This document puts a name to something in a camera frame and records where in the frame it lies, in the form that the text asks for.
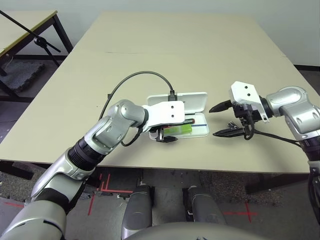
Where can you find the beige side table black frame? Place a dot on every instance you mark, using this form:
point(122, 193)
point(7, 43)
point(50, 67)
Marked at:
point(37, 20)

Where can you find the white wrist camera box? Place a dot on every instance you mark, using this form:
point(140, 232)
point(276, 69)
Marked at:
point(243, 91)
point(167, 110)

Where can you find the grey robot torso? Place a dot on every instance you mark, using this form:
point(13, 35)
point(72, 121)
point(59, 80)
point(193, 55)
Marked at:
point(197, 233)

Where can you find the dark grey foam mat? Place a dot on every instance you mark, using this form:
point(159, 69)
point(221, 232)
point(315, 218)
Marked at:
point(22, 75)

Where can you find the black tripod stand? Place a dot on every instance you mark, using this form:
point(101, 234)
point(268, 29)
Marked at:
point(40, 41)

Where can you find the grey robot leg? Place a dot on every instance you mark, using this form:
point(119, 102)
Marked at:
point(205, 207)
point(137, 215)

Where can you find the black marker with red cap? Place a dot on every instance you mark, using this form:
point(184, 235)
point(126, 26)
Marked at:
point(190, 121)

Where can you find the grey robot right leg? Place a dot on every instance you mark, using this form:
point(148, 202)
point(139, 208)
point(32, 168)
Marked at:
point(205, 207)

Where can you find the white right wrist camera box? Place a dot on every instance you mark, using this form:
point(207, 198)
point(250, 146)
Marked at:
point(243, 91)

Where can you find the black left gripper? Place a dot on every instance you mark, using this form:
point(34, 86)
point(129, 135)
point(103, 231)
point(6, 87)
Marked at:
point(160, 136)

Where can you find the white plastic pencil case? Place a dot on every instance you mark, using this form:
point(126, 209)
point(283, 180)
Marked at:
point(195, 100)

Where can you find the grey robot left leg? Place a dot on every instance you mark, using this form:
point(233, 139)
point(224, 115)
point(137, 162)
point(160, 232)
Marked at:
point(137, 215)

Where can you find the green highlighter pen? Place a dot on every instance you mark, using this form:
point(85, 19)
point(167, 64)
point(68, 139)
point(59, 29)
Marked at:
point(183, 128)

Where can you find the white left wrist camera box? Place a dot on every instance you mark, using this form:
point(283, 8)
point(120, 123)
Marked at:
point(167, 110)

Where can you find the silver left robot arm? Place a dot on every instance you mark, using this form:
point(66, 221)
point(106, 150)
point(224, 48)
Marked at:
point(112, 125)

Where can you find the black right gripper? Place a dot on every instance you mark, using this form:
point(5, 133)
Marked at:
point(246, 112)

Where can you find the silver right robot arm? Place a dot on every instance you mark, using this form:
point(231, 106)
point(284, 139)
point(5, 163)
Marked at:
point(290, 100)

